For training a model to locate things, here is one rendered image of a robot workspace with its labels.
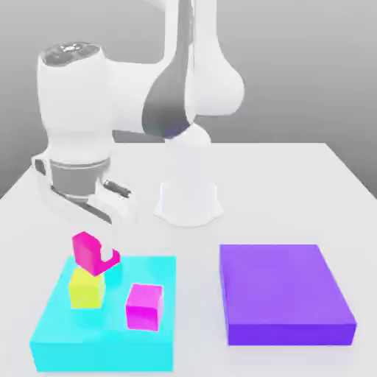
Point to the large purple box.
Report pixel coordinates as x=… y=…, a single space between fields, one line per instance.
x=282 y=288

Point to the small magenta cube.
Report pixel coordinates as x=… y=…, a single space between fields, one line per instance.
x=143 y=306

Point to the small yellow cube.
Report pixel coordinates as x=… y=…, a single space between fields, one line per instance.
x=85 y=291

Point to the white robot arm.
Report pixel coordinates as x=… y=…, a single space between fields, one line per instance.
x=76 y=97

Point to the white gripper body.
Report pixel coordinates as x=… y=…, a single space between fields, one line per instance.
x=117 y=210

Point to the large cyan box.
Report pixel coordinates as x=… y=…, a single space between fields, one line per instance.
x=117 y=350

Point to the small pink cube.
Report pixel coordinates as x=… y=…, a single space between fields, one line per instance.
x=87 y=254

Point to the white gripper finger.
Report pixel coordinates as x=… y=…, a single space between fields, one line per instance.
x=107 y=250

